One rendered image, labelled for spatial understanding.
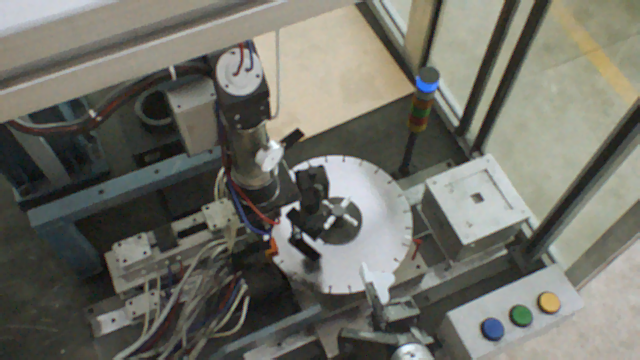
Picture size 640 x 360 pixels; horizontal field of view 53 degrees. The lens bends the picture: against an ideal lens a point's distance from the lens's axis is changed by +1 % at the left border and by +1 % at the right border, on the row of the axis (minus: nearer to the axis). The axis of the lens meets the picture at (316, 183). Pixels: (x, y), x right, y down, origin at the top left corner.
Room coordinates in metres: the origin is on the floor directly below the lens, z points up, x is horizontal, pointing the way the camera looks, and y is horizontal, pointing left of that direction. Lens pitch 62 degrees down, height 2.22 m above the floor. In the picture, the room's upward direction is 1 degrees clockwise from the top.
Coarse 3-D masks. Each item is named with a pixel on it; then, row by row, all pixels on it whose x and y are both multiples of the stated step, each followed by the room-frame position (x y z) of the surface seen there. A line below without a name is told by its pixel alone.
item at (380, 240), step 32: (320, 160) 0.73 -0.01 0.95; (352, 160) 0.73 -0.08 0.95; (352, 192) 0.65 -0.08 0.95; (384, 192) 0.65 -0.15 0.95; (288, 224) 0.57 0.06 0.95; (384, 224) 0.57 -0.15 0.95; (288, 256) 0.49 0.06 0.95; (320, 256) 0.50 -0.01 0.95; (352, 256) 0.50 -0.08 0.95; (384, 256) 0.50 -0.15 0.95; (320, 288) 0.42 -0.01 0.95; (352, 288) 0.42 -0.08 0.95
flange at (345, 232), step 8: (328, 200) 0.62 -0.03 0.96; (336, 200) 0.62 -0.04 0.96; (328, 208) 0.60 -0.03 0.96; (352, 208) 0.60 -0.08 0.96; (328, 216) 0.58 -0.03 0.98; (352, 216) 0.58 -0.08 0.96; (360, 216) 0.59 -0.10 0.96; (336, 224) 0.56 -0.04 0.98; (344, 224) 0.56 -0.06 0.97; (360, 224) 0.57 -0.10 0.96; (328, 232) 0.55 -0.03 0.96; (336, 232) 0.55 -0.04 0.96; (344, 232) 0.55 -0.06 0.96; (352, 232) 0.55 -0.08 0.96; (328, 240) 0.53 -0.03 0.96; (336, 240) 0.53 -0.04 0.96; (344, 240) 0.53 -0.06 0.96
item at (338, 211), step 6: (348, 198) 0.61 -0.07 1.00; (324, 204) 0.60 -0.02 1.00; (330, 204) 0.60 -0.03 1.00; (342, 204) 0.59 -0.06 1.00; (336, 210) 0.58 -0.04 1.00; (342, 210) 0.58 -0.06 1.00; (336, 216) 0.57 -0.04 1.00; (342, 216) 0.57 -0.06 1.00; (348, 216) 0.57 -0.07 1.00; (330, 222) 0.55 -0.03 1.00; (354, 222) 0.55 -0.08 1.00; (324, 228) 0.54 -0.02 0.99
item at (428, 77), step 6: (426, 66) 0.84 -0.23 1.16; (432, 66) 0.84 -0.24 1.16; (420, 72) 0.83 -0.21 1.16; (426, 72) 0.83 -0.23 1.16; (432, 72) 0.83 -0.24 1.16; (438, 72) 0.83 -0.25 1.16; (420, 78) 0.81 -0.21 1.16; (426, 78) 0.81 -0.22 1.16; (432, 78) 0.81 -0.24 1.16; (438, 78) 0.81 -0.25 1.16; (420, 84) 0.81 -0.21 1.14; (426, 84) 0.80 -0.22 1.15; (432, 84) 0.80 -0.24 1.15; (426, 90) 0.80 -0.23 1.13; (432, 90) 0.80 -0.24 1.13
